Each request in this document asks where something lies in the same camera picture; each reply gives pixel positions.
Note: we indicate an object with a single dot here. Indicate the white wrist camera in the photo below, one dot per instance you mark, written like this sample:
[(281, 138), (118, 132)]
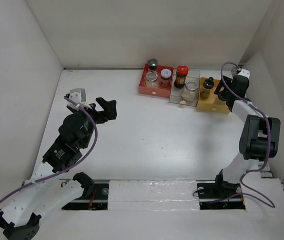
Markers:
[(78, 97), (241, 72)]

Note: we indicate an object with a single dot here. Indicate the black-cap white spice bottle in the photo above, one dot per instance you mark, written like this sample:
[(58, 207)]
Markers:
[(221, 97)]

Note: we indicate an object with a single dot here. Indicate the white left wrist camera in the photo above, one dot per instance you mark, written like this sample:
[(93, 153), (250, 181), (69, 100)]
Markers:
[(78, 97)]

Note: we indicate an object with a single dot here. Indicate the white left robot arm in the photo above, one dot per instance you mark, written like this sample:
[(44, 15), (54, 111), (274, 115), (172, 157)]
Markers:
[(23, 210)]

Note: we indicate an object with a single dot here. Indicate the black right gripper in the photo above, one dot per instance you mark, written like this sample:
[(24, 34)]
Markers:
[(219, 88)]

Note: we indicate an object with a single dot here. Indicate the yellow plastic bin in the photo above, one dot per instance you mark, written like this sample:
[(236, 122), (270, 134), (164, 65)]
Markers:
[(209, 104)]

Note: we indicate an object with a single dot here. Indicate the red plastic bin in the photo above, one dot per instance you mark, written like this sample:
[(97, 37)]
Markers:
[(158, 90)]

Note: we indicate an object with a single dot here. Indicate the black-cap brown spice bottle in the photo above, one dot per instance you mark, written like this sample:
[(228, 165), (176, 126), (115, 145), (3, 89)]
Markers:
[(206, 88)]

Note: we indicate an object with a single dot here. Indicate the silver-cap white spice shaker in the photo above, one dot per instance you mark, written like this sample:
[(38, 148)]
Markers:
[(152, 65)]

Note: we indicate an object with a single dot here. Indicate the red-lid dark sauce jar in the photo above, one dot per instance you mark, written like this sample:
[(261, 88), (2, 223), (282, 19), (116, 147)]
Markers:
[(181, 74)]

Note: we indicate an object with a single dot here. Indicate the clear plastic bin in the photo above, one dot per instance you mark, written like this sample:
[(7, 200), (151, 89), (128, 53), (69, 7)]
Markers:
[(175, 95)]

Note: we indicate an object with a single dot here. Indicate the silver-lid clear glass jar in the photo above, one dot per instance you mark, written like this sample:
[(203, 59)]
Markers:
[(151, 79)]

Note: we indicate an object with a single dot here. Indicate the white-lid small brown jar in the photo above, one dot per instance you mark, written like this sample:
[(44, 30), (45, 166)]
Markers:
[(165, 77)]

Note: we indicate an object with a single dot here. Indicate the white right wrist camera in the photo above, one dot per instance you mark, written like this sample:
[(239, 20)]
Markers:
[(241, 72)]

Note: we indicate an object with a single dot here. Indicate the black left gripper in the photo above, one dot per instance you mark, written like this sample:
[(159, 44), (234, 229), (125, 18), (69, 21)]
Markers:
[(109, 109)]

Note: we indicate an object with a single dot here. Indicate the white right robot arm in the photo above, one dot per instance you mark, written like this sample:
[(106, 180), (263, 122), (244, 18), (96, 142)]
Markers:
[(258, 141)]

